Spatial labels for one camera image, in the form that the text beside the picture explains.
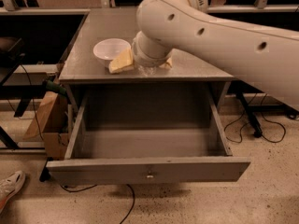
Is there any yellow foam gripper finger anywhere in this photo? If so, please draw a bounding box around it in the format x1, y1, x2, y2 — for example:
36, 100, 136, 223
108, 49, 135, 74
160, 58, 173, 69

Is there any clear plastic water bottle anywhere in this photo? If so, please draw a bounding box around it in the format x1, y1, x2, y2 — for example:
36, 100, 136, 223
137, 65, 157, 77

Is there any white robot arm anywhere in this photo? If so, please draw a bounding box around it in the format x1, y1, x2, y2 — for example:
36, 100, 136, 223
131, 0, 299, 110

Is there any grey cabinet with drawer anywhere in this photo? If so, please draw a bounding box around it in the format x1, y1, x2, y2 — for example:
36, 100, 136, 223
59, 8, 233, 112

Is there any open grey top drawer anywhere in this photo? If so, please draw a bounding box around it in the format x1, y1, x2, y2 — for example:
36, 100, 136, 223
47, 83, 250, 186

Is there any white ceramic bowl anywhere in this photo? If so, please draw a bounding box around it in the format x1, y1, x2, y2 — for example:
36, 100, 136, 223
93, 38, 131, 68

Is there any cardboard box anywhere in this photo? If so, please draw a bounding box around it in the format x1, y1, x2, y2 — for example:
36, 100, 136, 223
23, 91, 69, 160

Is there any black table leg right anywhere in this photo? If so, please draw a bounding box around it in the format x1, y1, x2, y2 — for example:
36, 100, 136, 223
236, 92, 263, 138

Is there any white sneaker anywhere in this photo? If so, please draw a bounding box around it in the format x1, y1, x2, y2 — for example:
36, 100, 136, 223
0, 171, 26, 214

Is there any green handled tool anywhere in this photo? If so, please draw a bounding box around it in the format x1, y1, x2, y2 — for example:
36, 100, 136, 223
43, 80, 67, 97

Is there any black floor cable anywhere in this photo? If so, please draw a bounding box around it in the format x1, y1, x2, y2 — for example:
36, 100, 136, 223
59, 184, 136, 224

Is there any black cable right floor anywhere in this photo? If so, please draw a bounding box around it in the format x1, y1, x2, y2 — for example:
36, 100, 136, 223
223, 93, 287, 145

